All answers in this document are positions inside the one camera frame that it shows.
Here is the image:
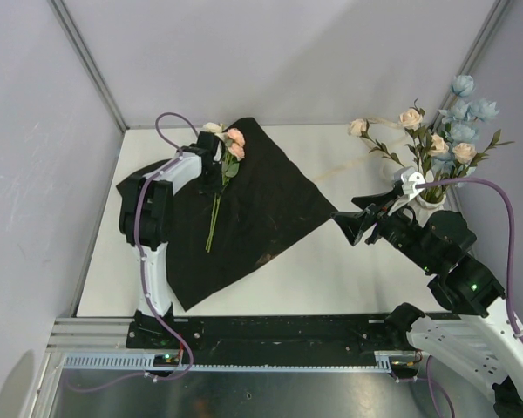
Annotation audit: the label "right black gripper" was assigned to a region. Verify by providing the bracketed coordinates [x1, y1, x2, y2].
[328, 188, 436, 272]

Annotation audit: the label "blue and pink flower bouquet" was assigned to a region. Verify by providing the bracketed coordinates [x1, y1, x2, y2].
[202, 122, 246, 253]

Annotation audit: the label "cream small rose spray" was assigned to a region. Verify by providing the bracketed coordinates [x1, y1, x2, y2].
[347, 100, 451, 174]

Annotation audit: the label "black wrapping paper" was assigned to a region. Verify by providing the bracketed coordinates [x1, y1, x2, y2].
[166, 118, 334, 309]

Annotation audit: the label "single peach rose stem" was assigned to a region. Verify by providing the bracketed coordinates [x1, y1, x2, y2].
[450, 129, 513, 179]

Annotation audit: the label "cream ribbon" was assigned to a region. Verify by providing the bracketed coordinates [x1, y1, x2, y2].
[312, 117, 406, 184]

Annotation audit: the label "blue flower stem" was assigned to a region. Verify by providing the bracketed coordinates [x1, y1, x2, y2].
[432, 75, 499, 179]

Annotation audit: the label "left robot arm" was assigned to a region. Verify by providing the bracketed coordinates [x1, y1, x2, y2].
[118, 131, 226, 317]

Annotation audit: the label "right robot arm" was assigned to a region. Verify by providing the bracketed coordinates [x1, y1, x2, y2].
[331, 191, 523, 417]

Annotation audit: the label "white ribbed vase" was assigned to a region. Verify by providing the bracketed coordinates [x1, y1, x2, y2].
[414, 186, 446, 219]

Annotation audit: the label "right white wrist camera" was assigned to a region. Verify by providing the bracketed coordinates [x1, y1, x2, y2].
[390, 167, 425, 203]

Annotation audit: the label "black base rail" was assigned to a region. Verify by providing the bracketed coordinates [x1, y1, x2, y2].
[126, 311, 439, 367]

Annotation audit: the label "aluminium frame rails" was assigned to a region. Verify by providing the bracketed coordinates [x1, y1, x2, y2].
[47, 124, 523, 418]

